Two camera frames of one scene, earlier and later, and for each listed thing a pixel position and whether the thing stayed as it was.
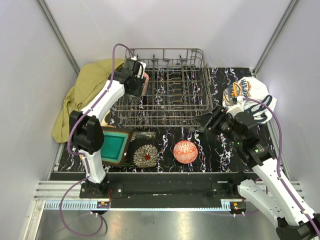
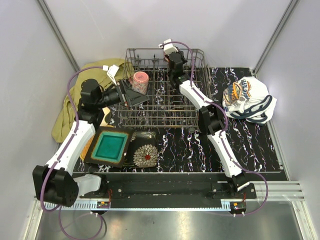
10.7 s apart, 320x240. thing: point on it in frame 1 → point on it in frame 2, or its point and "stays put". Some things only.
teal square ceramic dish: (117, 141) stays put
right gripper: (215, 118) → (181, 59)
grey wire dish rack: (178, 91) stays put
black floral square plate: (143, 150) stays put
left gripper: (138, 91) → (141, 97)
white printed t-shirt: (254, 88) stays put
